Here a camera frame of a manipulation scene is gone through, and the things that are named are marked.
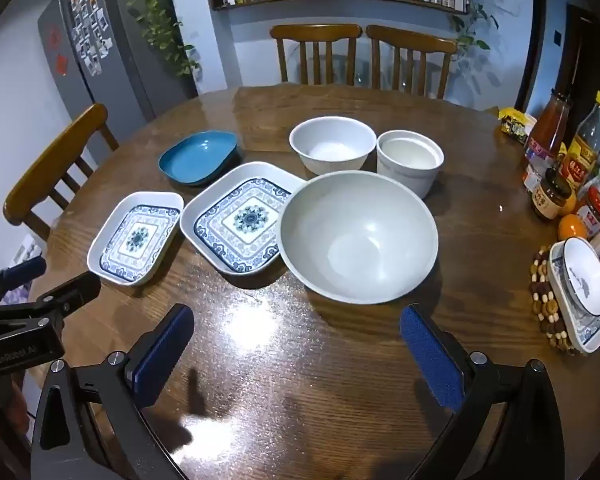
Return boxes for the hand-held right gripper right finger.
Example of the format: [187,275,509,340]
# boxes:
[400,303,566,480]

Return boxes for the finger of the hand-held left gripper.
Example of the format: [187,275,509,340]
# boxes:
[0,256,47,307]
[0,271,102,322]

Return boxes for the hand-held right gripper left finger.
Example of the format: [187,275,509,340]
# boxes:
[30,304,196,480]

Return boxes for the small patterned rectangular plate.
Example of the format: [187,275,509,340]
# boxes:
[86,191,185,287]

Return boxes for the large grey bowl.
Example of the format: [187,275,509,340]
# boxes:
[279,170,439,305]

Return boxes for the large patterned square plate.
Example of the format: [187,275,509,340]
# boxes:
[180,161,307,276]

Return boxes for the blue plate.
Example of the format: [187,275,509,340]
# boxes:
[158,130,243,187]

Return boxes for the small straight-sided white bowl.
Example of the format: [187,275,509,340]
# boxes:
[376,130,445,199]

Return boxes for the medium white bowl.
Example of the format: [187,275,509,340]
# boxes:
[288,116,378,177]

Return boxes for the wooden chair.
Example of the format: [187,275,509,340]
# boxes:
[3,103,120,241]
[270,23,363,86]
[365,25,459,100]

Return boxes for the wooden bead trivet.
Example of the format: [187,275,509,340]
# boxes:
[529,245,577,356]

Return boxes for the patterned dish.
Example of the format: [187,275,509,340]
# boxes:
[547,240,600,353]

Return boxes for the small patterned bowl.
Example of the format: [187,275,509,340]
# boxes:
[560,236,600,317]

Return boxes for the orange fruit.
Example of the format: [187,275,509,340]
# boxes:
[557,214,588,242]

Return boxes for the brown sauce jar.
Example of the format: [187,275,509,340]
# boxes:
[531,167,572,221]

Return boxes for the yellow snack packet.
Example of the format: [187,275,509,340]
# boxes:
[497,106,537,146]

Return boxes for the cluster of fridge photos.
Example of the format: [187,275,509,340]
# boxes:
[69,0,113,77]

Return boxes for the red sauce bottle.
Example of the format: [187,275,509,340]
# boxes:
[522,89,573,171]

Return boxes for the grey refrigerator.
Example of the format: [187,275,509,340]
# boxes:
[36,0,199,121]

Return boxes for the yellow-capped bottle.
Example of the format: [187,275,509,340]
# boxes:
[560,91,600,186]

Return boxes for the trailing green plant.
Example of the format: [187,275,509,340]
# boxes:
[109,0,201,78]
[450,0,501,52]

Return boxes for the dark wooden door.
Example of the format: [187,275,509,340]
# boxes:
[562,2,600,111]

